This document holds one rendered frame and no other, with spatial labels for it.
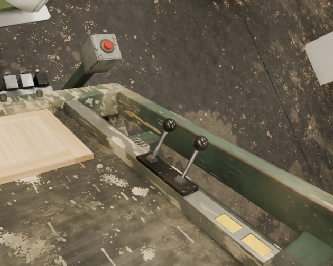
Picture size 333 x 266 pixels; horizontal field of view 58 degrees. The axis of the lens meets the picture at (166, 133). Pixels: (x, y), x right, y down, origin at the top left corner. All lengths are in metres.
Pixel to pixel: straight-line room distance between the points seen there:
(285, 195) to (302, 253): 0.14
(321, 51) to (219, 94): 1.85
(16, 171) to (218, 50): 2.66
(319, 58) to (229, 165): 3.70
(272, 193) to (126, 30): 2.11
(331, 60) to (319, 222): 3.76
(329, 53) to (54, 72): 3.36
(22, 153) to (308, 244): 0.77
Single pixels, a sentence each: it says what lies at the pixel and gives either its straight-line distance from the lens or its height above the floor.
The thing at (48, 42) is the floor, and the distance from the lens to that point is 2.39.
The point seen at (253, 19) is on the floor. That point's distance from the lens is 3.92.
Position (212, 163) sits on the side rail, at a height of 1.36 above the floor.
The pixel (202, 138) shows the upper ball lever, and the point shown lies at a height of 1.54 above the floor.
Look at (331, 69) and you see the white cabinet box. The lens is 4.48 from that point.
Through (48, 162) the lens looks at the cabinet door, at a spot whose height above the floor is 1.22.
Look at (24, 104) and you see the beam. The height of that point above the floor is 0.90.
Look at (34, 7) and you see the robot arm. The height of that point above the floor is 0.95.
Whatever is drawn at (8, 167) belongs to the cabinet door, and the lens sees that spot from 0.89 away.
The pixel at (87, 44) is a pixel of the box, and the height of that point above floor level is 0.87.
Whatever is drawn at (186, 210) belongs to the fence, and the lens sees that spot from 0.71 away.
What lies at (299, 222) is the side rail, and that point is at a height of 1.60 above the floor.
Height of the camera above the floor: 2.07
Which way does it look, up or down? 55 degrees down
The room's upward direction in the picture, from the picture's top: 69 degrees clockwise
